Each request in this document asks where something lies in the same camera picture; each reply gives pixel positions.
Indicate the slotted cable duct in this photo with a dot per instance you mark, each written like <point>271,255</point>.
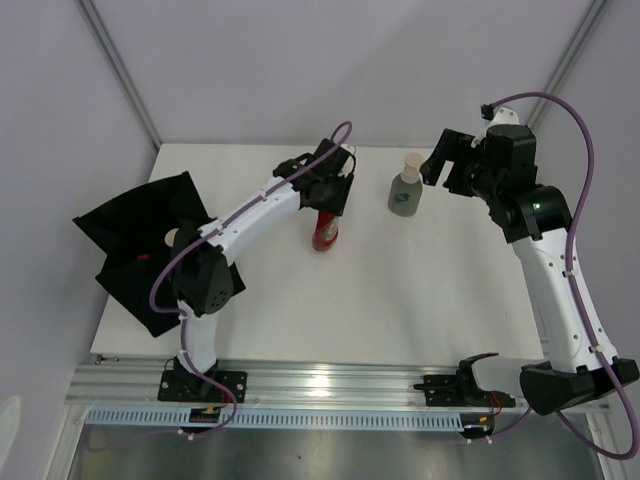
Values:
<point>277,418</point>

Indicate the right frame post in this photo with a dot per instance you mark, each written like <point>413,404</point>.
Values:
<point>579,39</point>

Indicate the black canvas bag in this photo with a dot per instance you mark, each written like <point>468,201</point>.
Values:
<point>135,223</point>

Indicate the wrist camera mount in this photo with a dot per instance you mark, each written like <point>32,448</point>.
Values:
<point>349,148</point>
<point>494,116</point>

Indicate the beige pump bottle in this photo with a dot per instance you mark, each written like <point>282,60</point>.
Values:
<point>170,236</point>

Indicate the frame post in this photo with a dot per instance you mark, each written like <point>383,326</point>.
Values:
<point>112,56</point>
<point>579,39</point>

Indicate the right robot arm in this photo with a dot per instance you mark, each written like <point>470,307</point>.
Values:
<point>500,169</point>

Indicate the black mounting plate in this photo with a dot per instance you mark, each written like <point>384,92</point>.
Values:
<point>186,388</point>
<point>441,390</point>

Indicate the red dish soap bottle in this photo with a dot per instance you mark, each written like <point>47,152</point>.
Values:
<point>326,232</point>

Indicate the left frame post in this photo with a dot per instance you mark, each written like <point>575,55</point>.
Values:
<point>112,56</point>

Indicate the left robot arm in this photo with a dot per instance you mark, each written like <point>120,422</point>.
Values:
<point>204,276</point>

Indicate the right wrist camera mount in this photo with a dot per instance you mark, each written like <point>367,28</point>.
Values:
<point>494,116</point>

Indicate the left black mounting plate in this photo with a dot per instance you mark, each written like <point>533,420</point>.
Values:
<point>186,388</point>

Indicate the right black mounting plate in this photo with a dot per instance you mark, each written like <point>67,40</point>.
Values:
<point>441,390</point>

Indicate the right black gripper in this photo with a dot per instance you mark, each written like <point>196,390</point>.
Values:
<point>452,145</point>

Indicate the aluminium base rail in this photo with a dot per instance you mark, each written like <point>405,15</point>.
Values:
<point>270,384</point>

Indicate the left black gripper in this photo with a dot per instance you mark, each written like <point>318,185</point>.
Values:
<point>337,205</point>

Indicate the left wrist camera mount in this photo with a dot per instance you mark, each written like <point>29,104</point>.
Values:
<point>349,148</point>

